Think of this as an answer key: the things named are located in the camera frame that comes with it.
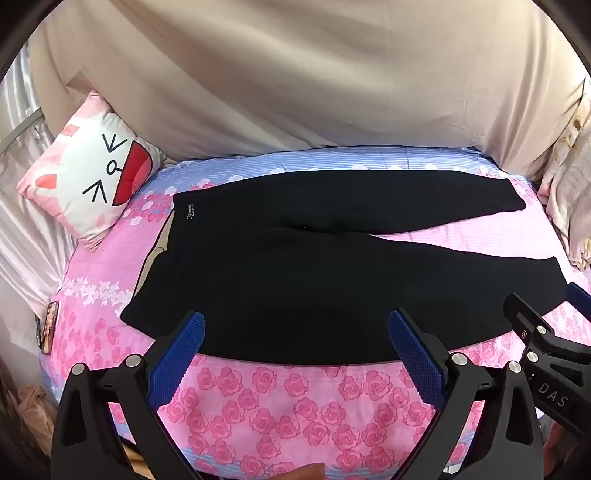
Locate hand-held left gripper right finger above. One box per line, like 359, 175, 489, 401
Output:
388, 308, 543, 480

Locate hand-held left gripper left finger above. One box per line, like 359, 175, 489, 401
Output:
51, 312, 206, 480

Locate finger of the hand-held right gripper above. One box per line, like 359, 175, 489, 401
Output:
566, 282, 591, 321
503, 292, 591, 356

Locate black pants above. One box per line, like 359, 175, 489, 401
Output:
121, 170, 570, 366

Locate person's left hand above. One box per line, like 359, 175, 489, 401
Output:
285, 463, 326, 480

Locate pink floral bed sheet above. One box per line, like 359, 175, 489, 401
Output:
39, 145, 591, 480

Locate cream floral cloth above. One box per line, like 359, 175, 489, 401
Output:
538, 76, 591, 268

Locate smartphone with patterned case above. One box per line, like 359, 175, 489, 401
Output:
39, 301, 60, 355

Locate beige crumpled cloth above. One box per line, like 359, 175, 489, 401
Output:
9, 385, 56, 457

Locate white satin cloth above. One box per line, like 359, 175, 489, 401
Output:
0, 39, 79, 319

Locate cartoon face pillow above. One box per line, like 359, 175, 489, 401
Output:
16, 90, 160, 243

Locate beige headboard cover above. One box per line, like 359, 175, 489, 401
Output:
28, 0, 587, 181

